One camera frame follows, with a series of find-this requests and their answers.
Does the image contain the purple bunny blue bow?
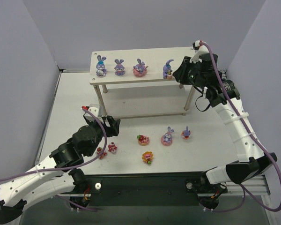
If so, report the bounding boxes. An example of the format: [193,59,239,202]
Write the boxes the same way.
[96,55,107,76]

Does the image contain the pink strawberry cake toy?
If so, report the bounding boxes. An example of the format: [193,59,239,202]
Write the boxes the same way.
[96,147,107,160]

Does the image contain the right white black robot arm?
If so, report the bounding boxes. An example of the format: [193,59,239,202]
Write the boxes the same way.
[173,53,273,185]

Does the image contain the small purple bunny with strawberry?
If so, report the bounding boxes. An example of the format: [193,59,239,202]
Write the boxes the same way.
[163,59,174,79]

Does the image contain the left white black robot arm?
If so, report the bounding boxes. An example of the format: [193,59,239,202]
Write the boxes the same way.
[0,115,120,225]

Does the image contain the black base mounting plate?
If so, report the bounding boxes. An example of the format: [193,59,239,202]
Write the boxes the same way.
[58,174,228,207]

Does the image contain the purple bunny red base toy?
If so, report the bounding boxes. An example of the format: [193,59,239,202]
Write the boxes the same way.
[181,126,191,140]

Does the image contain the pink bear cake toy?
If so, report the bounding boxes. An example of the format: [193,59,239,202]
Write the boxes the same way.
[108,142,118,154]

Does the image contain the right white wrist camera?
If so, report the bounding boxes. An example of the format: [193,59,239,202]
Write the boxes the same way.
[190,40,209,63]

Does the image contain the purple bunny sitting toy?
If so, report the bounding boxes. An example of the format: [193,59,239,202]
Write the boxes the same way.
[114,59,125,76]

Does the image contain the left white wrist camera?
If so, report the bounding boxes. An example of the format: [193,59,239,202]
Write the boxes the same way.
[81,104,103,122]

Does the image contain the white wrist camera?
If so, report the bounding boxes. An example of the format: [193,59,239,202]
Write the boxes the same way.
[190,40,209,63]
[81,104,103,122]

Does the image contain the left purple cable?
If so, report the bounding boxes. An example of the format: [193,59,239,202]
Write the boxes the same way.
[0,110,108,185]

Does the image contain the pink bear strawberry donut toy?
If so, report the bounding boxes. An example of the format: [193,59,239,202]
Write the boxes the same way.
[137,135,150,146]

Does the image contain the pink bear sunflower toy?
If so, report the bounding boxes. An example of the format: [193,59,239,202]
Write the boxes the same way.
[142,151,154,165]

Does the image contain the white wooden two-tier shelf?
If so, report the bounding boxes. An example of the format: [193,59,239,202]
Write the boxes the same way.
[89,47,195,119]

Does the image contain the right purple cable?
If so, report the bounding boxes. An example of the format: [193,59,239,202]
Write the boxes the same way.
[200,41,281,212]

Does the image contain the purple cable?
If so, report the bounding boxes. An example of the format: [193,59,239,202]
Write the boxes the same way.
[0,110,108,185]
[200,41,281,212]

